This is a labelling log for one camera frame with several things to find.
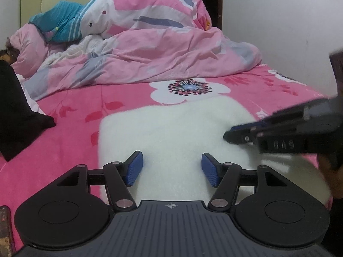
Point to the smartphone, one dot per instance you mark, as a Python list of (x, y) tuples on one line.
[(5, 227)]

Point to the teal striped pillow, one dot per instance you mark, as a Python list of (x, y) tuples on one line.
[(61, 18)]

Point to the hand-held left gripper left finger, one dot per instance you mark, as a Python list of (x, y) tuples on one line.
[(134, 168)]

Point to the black folded garment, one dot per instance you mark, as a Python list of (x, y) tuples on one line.
[(13, 112)]

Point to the pink patterned duvet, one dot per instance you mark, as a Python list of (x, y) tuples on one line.
[(160, 45)]

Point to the brown patterned cloth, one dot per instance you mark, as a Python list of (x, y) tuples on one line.
[(12, 52)]

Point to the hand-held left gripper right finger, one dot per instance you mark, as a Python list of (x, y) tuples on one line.
[(210, 170)]

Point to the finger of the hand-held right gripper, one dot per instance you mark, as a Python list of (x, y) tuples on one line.
[(252, 126), (241, 138)]

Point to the pink floral blanket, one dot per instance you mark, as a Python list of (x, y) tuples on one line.
[(67, 152)]

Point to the white crumpled sheet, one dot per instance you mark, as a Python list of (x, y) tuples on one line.
[(88, 42)]

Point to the person's right hand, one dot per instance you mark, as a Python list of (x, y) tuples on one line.
[(328, 174)]

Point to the white deer-print sweater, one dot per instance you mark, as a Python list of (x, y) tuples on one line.
[(174, 133)]

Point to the dark wooden door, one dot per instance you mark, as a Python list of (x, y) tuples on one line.
[(217, 5)]

